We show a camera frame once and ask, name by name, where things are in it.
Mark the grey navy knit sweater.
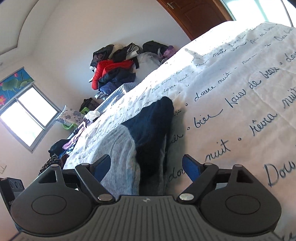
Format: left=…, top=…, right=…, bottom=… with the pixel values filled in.
left=94, top=97, right=174, bottom=198

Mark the purple garment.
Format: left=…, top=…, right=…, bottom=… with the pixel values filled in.
left=62, top=128, right=84, bottom=150

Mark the zebra striped garment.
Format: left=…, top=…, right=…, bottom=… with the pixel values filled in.
left=38, top=154, right=62, bottom=175

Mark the floral print pillow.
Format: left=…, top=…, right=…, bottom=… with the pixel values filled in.
left=55, top=105, right=84, bottom=128

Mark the green plastic chair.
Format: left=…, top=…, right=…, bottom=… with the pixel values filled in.
left=63, top=106, right=93, bottom=131

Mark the aluminium sliding window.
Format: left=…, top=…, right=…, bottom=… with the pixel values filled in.
left=1, top=83, right=61, bottom=153

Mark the white script-print bedsheet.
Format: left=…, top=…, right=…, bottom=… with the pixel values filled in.
left=65, top=22, right=295, bottom=240

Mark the dark navy jacket pile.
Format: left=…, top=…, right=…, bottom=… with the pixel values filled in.
left=98, top=67, right=136, bottom=95

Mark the lotus flower roller blind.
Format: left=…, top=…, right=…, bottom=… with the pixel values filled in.
left=0, top=68, right=34, bottom=107

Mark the red puffer jacket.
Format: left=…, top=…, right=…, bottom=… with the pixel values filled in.
left=91, top=60, right=134, bottom=90

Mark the brown wooden door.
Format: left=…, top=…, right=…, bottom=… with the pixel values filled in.
left=158, top=0, right=233, bottom=40

